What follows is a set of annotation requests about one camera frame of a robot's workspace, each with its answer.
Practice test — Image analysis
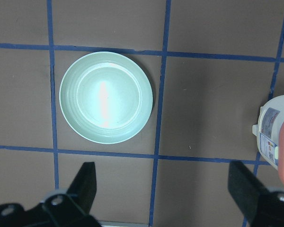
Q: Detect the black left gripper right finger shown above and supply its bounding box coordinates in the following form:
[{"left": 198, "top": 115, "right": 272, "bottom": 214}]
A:
[{"left": 228, "top": 161, "right": 270, "bottom": 222}]

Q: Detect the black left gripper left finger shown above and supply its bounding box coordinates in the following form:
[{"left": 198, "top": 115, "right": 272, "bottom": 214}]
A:
[{"left": 66, "top": 162, "right": 96, "bottom": 214}]

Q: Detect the white rice cooker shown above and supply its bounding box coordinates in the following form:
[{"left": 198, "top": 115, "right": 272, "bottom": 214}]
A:
[{"left": 252, "top": 95, "right": 284, "bottom": 185}]

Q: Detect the left green plate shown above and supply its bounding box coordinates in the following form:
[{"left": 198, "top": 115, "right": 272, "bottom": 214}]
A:
[{"left": 59, "top": 52, "right": 153, "bottom": 144}]

